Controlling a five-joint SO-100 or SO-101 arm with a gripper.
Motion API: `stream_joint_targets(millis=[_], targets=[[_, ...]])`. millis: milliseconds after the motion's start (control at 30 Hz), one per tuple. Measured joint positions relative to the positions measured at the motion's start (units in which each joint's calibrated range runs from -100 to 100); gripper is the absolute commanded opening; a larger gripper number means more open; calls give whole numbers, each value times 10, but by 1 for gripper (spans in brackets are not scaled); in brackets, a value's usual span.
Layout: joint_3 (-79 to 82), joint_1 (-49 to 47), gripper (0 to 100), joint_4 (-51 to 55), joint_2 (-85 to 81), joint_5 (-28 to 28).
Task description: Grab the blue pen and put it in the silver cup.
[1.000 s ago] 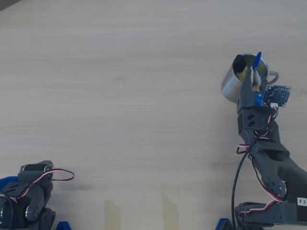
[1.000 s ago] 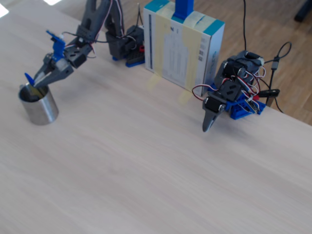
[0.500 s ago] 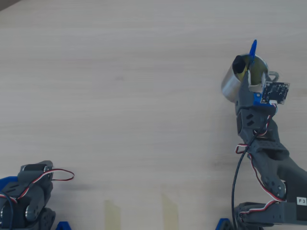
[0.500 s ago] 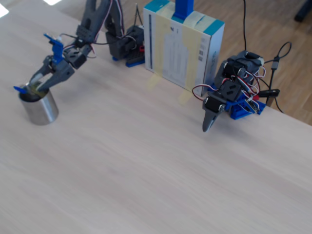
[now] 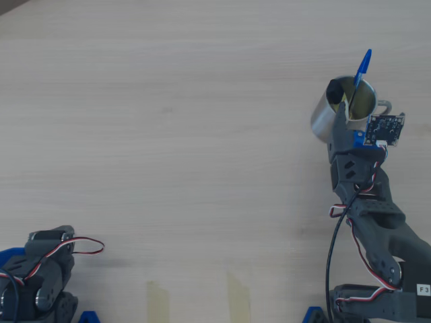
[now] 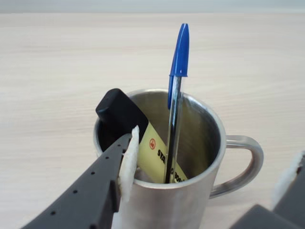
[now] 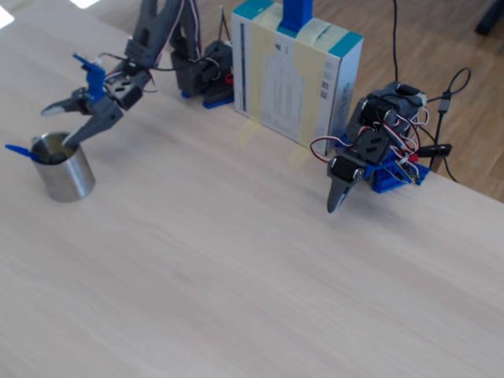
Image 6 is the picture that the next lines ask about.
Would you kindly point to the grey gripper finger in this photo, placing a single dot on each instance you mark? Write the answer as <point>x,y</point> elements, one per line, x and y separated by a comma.
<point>90,186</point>
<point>293,202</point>

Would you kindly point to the blue ballpoint pen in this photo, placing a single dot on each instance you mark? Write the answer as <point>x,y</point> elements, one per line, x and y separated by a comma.
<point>181,52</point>

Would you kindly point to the silver metal cup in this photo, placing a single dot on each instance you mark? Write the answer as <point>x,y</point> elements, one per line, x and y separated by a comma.
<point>166,205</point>

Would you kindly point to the yellow highlighter with black cap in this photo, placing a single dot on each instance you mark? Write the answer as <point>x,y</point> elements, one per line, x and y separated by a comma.
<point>119,112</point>

